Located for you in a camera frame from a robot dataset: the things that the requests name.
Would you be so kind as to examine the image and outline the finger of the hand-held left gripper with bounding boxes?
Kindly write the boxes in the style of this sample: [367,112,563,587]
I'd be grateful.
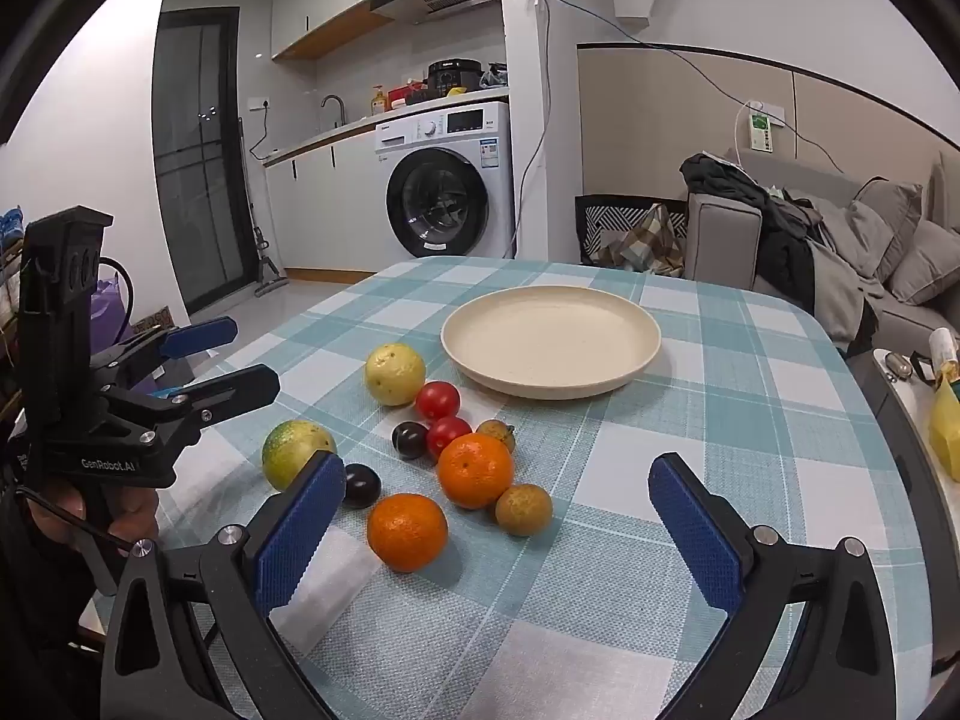
[90,316,239,391]
[97,364,282,425]

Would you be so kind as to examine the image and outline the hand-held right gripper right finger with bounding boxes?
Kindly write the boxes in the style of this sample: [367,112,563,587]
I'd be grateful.
[647,452,901,720]

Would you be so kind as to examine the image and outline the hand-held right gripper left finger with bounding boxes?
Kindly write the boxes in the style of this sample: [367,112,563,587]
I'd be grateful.
[101,450,347,720]

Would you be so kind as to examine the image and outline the green yellow round fruit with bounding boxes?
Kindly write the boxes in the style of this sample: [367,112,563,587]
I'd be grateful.
[262,420,338,494]

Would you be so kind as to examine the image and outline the dark purple plum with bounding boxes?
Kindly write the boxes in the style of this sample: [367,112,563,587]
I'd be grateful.
[341,463,382,509]
[391,421,430,461]

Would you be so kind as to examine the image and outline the orange mandarin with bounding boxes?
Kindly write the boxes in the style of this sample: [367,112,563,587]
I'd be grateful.
[367,493,449,573]
[437,433,515,510]

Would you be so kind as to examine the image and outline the red tomato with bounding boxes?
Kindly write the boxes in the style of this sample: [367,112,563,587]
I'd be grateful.
[426,415,473,460]
[415,381,461,421]

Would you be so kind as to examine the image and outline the small brown fruit with stem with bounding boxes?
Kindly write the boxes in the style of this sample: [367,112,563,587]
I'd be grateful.
[475,419,518,455]

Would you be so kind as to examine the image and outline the cream round plate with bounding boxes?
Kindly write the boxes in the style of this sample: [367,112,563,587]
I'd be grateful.
[440,286,662,401]

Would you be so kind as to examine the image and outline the person's left forearm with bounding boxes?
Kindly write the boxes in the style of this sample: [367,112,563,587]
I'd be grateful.
[0,465,113,720]

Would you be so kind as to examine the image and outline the person's left hand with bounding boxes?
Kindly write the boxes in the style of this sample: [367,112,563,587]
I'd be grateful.
[28,481,160,563]

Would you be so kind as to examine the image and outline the purple bag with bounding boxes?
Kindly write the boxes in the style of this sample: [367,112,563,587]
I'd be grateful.
[90,277,136,357]

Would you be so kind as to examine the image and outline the stick vacuum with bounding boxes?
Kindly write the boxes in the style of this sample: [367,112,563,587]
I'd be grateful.
[238,116,290,297]

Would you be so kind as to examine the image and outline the teal checked tablecloth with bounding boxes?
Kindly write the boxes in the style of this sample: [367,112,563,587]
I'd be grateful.
[79,256,935,720]

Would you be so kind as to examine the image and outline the black glass door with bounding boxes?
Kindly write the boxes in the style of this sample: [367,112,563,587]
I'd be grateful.
[152,6,248,316]

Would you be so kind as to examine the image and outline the white lower cabinets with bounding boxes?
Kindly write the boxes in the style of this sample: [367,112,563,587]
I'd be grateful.
[264,120,380,271]

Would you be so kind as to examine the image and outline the white cabinets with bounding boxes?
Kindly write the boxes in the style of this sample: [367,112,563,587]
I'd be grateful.
[264,120,380,271]
[270,0,421,61]

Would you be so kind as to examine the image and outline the white side table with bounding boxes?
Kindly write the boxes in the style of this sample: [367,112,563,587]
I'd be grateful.
[847,326,960,541]

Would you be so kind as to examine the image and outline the yellow plastic bag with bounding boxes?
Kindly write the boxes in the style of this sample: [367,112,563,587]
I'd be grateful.
[928,379,960,482]

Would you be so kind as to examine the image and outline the white washing machine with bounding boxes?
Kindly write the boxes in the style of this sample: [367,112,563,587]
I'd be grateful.
[373,100,516,260]

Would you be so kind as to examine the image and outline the grey clothing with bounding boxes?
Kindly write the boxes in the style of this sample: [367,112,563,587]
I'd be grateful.
[780,195,886,350]

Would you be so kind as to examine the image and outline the grey sofa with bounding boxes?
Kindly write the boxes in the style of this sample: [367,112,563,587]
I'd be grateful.
[684,150,960,357]

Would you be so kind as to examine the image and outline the plaid cloth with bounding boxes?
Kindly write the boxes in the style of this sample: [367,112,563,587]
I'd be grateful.
[600,202,685,277]

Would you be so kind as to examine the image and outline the black patterned laundry basket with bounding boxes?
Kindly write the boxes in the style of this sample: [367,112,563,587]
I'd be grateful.
[575,195,687,265]

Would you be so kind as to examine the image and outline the grey pillow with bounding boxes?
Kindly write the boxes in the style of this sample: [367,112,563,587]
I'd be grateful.
[889,217,960,306]
[847,176,923,278]

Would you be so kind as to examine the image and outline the dark jacket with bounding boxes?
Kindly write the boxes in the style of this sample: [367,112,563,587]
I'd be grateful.
[679,153,818,316]

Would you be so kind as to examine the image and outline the white upper cabinets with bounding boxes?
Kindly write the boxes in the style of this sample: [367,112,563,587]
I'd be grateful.
[270,0,421,61]

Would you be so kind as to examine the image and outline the black cooker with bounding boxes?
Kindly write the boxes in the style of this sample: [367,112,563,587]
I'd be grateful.
[427,58,482,95]

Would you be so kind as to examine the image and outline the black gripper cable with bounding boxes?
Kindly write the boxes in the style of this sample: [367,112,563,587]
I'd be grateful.
[96,256,137,338]

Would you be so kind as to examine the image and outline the white green wall device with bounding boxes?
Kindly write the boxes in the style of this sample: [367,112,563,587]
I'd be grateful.
[739,100,787,152]

